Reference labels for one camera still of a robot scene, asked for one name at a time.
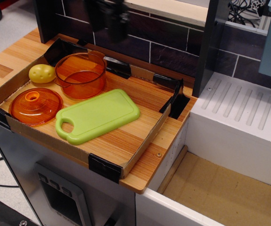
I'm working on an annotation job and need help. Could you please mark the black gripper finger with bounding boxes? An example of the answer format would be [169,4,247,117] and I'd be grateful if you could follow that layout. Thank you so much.
[88,0,130,43]

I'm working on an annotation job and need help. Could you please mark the yellow toy potato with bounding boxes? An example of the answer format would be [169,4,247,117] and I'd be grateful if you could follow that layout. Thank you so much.
[28,64,55,84]

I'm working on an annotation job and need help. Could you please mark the orange transparent pot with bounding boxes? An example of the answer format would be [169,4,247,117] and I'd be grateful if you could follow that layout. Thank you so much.
[55,51,107,100]

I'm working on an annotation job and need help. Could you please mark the cardboard fence with black tape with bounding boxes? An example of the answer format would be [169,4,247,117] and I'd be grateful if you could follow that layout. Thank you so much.
[0,38,190,185]

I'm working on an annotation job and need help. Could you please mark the orange transparent pot lid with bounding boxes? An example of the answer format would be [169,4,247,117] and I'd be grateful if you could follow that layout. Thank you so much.
[8,88,63,126]

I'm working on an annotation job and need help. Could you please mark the green plastic cutting board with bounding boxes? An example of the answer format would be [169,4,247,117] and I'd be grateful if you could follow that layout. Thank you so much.
[55,89,140,145]

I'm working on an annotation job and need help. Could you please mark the silver toy oven front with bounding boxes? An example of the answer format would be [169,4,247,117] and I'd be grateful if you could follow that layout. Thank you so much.
[0,125,136,226]

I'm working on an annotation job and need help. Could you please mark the white toy sink unit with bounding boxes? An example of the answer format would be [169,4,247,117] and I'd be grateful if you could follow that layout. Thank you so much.
[136,73,271,226]

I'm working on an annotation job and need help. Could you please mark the dark grey left post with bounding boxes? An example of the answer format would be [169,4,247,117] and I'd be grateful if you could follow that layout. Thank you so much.
[33,0,64,43]

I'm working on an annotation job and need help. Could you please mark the dark grey shelf post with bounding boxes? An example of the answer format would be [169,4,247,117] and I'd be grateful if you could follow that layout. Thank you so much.
[192,0,230,97]

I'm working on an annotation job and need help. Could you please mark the tangled black cables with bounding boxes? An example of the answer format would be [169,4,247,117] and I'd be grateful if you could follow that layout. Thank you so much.
[227,0,268,26]

